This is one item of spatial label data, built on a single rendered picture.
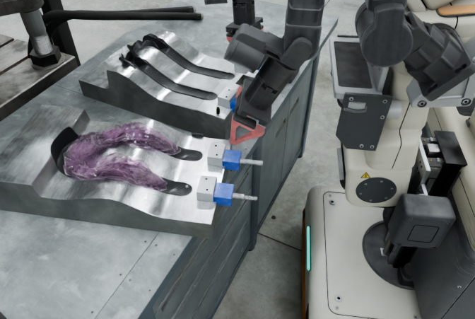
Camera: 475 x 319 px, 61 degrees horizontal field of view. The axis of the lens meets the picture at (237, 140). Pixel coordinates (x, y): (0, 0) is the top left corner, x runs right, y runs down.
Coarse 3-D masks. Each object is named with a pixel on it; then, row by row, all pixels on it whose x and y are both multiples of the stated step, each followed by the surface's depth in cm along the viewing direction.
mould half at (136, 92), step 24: (144, 48) 120; (192, 48) 126; (96, 72) 124; (120, 72) 110; (168, 72) 117; (192, 72) 120; (96, 96) 122; (120, 96) 117; (144, 96) 112; (168, 96) 111; (168, 120) 114; (192, 120) 109; (216, 120) 104
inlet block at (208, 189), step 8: (208, 176) 89; (200, 184) 88; (208, 184) 88; (216, 184) 89; (224, 184) 89; (232, 184) 89; (200, 192) 86; (208, 192) 86; (216, 192) 88; (224, 192) 88; (232, 192) 88; (200, 200) 88; (208, 200) 87; (216, 200) 88; (224, 200) 87; (232, 200) 88
